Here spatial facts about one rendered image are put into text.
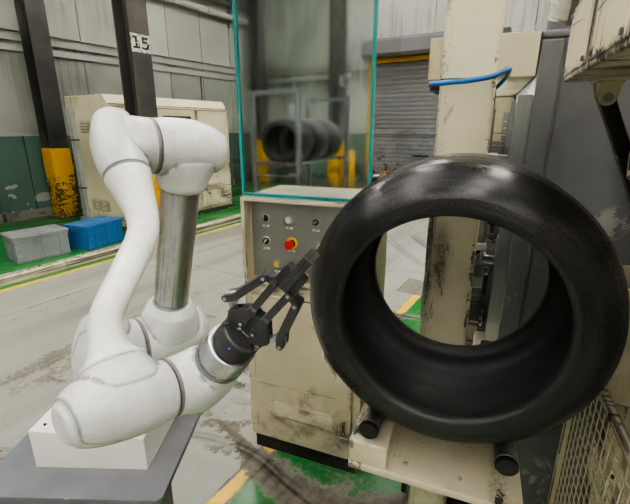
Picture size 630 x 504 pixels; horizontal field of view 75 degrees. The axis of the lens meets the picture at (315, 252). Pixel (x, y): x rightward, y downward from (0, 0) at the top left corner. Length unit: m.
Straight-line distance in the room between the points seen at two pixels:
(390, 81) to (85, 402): 10.38
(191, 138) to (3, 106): 7.81
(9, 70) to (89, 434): 8.40
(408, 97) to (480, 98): 9.45
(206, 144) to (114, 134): 0.21
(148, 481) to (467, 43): 1.36
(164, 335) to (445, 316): 0.82
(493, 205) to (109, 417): 0.67
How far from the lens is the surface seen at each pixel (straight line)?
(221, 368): 0.71
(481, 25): 1.13
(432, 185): 0.75
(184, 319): 1.31
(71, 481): 1.39
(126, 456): 1.34
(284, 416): 2.09
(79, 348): 1.31
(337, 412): 1.96
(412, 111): 10.53
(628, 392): 1.26
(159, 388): 0.71
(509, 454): 0.98
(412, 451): 1.11
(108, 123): 1.03
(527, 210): 0.75
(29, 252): 5.97
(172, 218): 1.14
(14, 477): 1.48
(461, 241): 1.15
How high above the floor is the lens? 1.54
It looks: 17 degrees down
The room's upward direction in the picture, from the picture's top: straight up
